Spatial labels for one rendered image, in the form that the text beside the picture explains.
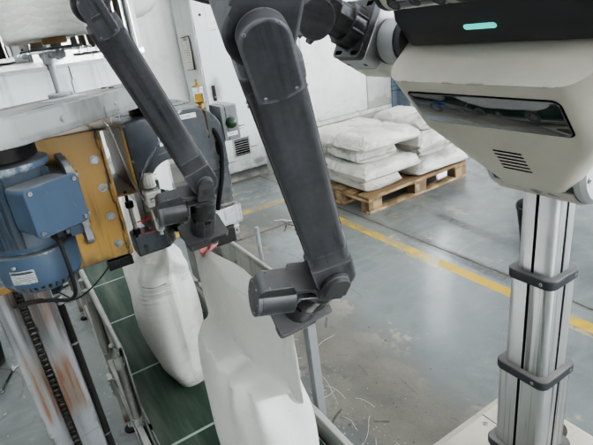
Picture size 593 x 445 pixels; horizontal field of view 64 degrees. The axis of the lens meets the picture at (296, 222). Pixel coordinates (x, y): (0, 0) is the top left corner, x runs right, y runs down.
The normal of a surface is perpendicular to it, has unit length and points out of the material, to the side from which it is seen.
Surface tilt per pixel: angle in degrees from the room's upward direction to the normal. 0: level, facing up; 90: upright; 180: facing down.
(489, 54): 40
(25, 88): 90
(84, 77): 90
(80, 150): 90
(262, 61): 119
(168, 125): 106
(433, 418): 0
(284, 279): 30
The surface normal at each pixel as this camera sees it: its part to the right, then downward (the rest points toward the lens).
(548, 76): -0.63, -0.51
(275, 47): 0.27, 0.74
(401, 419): -0.12, -0.91
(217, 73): 0.54, 0.26
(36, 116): 0.94, 0.02
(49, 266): 0.70, 0.22
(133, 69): 0.46, 0.51
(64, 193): 0.84, 0.11
